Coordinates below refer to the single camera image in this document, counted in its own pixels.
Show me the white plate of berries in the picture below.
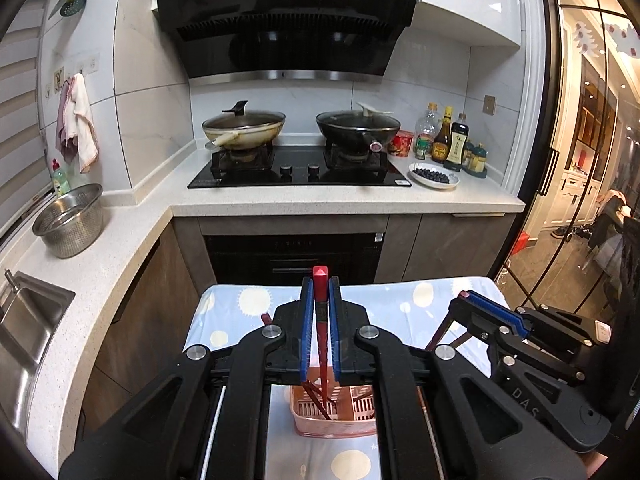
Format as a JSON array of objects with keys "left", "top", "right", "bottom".
[{"left": 408, "top": 161, "right": 461, "bottom": 191}]

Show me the small condiment jar set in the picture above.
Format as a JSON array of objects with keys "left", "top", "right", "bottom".
[{"left": 462, "top": 141, "right": 490, "bottom": 180}]

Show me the white hanging towel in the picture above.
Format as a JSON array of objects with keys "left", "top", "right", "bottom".
[{"left": 67, "top": 73, "right": 100, "bottom": 173}]

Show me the pink hanging towel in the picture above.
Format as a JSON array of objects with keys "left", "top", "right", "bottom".
[{"left": 55, "top": 80, "right": 81, "bottom": 163}]

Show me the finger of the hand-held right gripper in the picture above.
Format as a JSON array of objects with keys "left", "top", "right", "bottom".
[
  {"left": 447, "top": 290, "right": 611, "bottom": 346},
  {"left": 482, "top": 330, "right": 587, "bottom": 388}
]

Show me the clear cooking oil bottle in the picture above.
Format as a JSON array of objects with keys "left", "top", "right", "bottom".
[{"left": 415, "top": 103, "right": 441, "bottom": 161}]

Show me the glass lid with white handle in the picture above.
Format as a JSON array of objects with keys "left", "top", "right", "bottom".
[{"left": 317, "top": 102, "right": 401, "bottom": 128}]

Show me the window blind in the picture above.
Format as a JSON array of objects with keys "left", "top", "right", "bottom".
[{"left": 0, "top": 0, "right": 57, "bottom": 241}]

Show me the black range hood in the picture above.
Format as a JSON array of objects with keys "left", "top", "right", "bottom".
[{"left": 154, "top": 0, "right": 423, "bottom": 87}]

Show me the red chopstick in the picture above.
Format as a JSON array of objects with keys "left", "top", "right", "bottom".
[{"left": 312, "top": 265, "right": 332, "bottom": 413}]

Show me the steel colander bowl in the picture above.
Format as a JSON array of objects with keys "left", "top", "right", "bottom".
[{"left": 32, "top": 183, "right": 104, "bottom": 259}]

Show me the white wall cabinet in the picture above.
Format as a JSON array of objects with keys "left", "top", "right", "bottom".
[{"left": 417, "top": 0, "right": 532, "bottom": 50}]

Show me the built-in black oven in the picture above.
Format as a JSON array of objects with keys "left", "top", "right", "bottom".
[{"left": 204, "top": 232, "right": 387, "bottom": 286}]

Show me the red instant noodle cup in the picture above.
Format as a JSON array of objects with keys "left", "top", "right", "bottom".
[{"left": 389, "top": 131, "right": 416, "bottom": 157}]

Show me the brown sauce bottle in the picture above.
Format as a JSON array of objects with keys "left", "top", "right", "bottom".
[{"left": 431, "top": 106, "right": 455, "bottom": 163}]

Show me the pink perforated utensil holder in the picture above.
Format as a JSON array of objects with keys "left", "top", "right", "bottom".
[{"left": 289, "top": 382, "right": 379, "bottom": 438}]

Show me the blue printed tablecloth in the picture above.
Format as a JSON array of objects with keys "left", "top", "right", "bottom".
[{"left": 182, "top": 275, "right": 511, "bottom": 480}]

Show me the kitchen counter with cabinets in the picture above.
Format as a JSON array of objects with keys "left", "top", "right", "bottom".
[{"left": 0, "top": 140, "right": 526, "bottom": 480}]

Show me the beige wok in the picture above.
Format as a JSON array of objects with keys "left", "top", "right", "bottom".
[{"left": 202, "top": 112, "right": 287, "bottom": 152}]

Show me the glass lid with black handle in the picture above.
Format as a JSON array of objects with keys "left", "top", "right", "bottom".
[{"left": 202, "top": 101, "right": 286, "bottom": 131}]

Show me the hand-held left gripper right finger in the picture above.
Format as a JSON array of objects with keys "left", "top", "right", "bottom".
[{"left": 327, "top": 280, "right": 586, "bottom": 480}]

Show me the black gas stove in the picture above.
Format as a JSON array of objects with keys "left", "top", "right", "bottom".
[{"left": 187, "top": 144, "right": 413, "bottom": 190}]

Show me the green dish soap bottle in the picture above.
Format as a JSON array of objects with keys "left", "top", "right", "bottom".
[{"left": 51, "top": 159, "right": 72, "bottom": 197}]

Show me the glass sliding door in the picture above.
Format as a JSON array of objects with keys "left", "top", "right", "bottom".
[{"left": 520, "top": 0, "right": 640, "bottom": 311}]

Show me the black wok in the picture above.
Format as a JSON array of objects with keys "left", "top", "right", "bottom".
[{"left": 316, "top": 112, "right": 402, "bottom": 155}]

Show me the steel kitchen sink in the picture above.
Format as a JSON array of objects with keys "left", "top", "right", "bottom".
[{"left": 0, "top": 270, "right": 76, "bottom": 433}]

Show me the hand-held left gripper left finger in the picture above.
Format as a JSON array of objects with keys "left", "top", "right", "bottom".
[{"left": 59, "top": 277, "right": 314, "bottom": 480}]

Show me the dark soy sauce bottle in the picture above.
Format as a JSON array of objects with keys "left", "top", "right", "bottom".
[{"left": 444, "top": 113, "right": 471, "bottom": 171}]

